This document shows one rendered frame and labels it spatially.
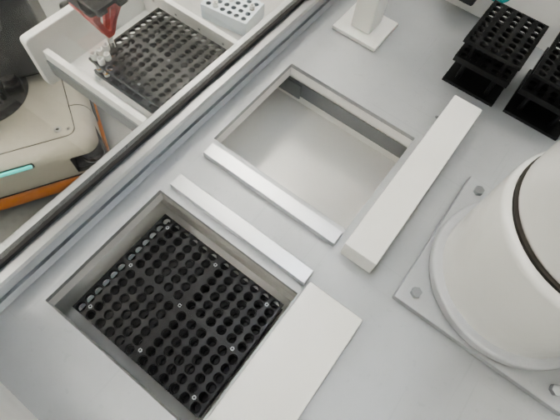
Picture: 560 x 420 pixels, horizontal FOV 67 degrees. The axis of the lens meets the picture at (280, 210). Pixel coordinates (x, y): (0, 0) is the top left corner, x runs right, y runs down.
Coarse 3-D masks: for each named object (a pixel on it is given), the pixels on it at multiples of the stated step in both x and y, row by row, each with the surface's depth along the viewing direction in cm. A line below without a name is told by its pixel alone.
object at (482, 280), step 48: (480, 192) 61; (528, 192) 39; (432, 240) 58; (480, 240) 45; (528, 240) 39; (432, 288) 54; (480, 288) 46; (528, 288) 40; (480, 336) 51; (528, 336) 44; (528, 384) 50
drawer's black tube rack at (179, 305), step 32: (160, 256) 61; (192, 256) 61; (128, 288) 58; (160, 288) 59; (192, 288) 59; (224, 288) 62; (96, 320) 56; (128, 320) 56; (160, 320) 57; (192, 320) 57; (224, 320) 58; (256, 320) 57; (128, 352) 57; (160, 352) 55; (192, 352) 55; (224, 352) 59; (160, 384) 53; (192, 384) 56; (224, 384) 56
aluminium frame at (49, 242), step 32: (320, 0) 74; (288, 32) 71; (256, 64) 68; (192, 96) 61; (224, 96) 66; (160, 128) 59; (192, 128) 63; (128, 160) 57; (160, 160) 61; (96, 192) 54; (128, 192) 59; (64, 224) 52; (32, 256) 50; (0, 288) 49
